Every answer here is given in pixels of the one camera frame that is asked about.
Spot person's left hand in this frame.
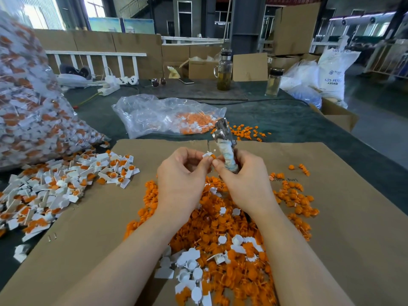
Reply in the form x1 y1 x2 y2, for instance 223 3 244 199
156 147 214 222

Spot person's right hand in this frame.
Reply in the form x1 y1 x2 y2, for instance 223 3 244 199
212 148 279 217

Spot silver red-handled pliers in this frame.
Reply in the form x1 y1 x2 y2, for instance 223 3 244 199
210 118 241 174

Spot pile of orange and white parts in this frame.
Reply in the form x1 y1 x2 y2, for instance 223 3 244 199
123 164 321 306

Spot pile of assembled white-orange parts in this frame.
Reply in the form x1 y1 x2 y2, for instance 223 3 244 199
0 146 141 264

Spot person's left forearm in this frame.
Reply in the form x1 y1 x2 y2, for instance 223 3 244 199
54 213 186 306

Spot scatter of orange offcuts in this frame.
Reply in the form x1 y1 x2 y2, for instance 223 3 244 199
231 123 272 143

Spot small clear plastic bag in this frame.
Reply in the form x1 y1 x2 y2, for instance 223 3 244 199
112 94 227 139

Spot glass bottle with black lid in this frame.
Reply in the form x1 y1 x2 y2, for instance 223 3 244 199
264 67 284 97

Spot open brown cardboard box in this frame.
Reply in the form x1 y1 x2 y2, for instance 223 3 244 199
309 97 359 133

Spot clear blue plastic bag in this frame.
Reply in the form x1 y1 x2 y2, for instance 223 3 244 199
280 59 322 109

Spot open cardboard box with paper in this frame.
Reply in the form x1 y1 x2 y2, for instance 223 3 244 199
178 55 219 81

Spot glass tea jar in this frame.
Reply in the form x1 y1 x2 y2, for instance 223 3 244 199
213 49 233 92

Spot flat brown cardboard panel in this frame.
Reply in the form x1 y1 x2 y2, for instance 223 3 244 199
232 53 269 82

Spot white power strip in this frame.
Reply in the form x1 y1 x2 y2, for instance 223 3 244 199
87 74 139 97

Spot brown cardboard sheet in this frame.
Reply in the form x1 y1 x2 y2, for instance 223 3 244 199
207 141 408 306
0 139 211 306

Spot white woven sack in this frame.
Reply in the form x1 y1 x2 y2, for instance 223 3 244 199
317 35 362 109

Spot row of upright cardboard sheets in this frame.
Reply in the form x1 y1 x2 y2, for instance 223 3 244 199
33 29 224 80

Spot white oval plastic device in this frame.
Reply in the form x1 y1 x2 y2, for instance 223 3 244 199
57 74 91 89

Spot large clear bag of seals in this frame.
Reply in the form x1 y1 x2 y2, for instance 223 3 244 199
0 12 109 171

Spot dark steel pillar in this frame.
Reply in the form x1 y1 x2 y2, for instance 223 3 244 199
230 0 266 54

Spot tall brown cardboard box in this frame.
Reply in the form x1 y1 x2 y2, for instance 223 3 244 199
273 2 321 56

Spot white metal rack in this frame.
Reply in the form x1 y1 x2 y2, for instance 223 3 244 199
364 39 408 77

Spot white railing frame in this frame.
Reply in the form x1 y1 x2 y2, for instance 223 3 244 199
46 51 147 80

